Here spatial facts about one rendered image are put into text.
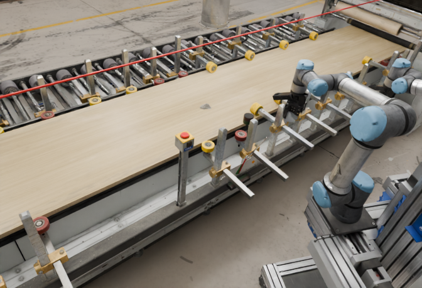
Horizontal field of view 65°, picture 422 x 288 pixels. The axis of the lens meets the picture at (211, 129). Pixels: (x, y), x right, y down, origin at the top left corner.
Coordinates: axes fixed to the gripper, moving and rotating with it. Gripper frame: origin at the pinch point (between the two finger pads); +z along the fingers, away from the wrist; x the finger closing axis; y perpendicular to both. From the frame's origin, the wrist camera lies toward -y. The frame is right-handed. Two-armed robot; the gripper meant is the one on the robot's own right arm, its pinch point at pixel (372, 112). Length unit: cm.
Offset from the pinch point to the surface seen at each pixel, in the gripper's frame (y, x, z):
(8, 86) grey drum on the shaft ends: -143, -201, 39
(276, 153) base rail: -30, -35, 52
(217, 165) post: -16, -90, 33
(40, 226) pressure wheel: -6, -185, 32
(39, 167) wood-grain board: -46, -184, 33
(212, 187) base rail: -16, -92, 52
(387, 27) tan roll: -135, 169, 16
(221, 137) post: -17, -91, 11
